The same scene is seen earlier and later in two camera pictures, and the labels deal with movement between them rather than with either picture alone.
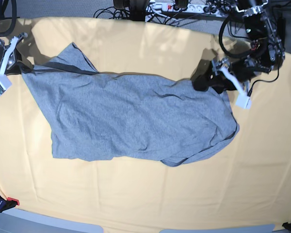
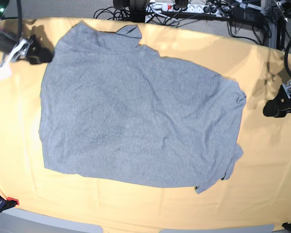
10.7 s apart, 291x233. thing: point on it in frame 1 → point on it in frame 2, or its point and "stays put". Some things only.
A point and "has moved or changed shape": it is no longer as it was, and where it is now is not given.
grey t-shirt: (94, 115) has moved or changed shape
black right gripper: (218, 81) → (287, 99)
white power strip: (196, 8) stays put
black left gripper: (15, 56) → (35, 55)
